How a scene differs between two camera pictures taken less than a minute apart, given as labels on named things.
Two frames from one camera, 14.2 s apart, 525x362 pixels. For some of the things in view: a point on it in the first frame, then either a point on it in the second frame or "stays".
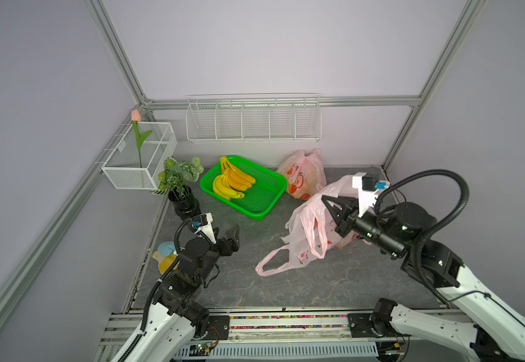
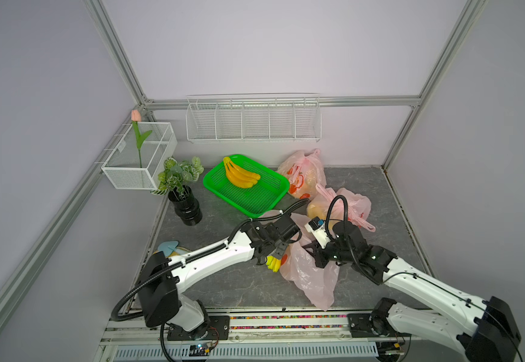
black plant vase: [185, 205] stays
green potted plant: [178, 176] stays
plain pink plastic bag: [311, 230] → [301, 270]
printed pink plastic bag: [304, 173] stays
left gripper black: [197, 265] → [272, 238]
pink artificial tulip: [141, 139] stays
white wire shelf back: [293, 117] stays
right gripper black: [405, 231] → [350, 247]
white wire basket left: [136, 159] stays
